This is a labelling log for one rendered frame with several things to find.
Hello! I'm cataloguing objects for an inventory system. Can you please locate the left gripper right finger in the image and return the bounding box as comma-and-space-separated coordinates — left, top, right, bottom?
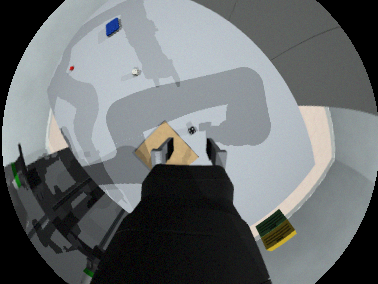
206, 138, 228, 169

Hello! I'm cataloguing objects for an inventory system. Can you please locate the black die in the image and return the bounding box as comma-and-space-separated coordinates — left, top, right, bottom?
188, 126, 196, 135

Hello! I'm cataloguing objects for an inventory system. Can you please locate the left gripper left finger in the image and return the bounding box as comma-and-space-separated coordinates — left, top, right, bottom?
150, 138, 174, 169

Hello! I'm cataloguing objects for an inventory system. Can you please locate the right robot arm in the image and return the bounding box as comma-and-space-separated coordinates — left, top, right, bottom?
77, 258, 98, 284

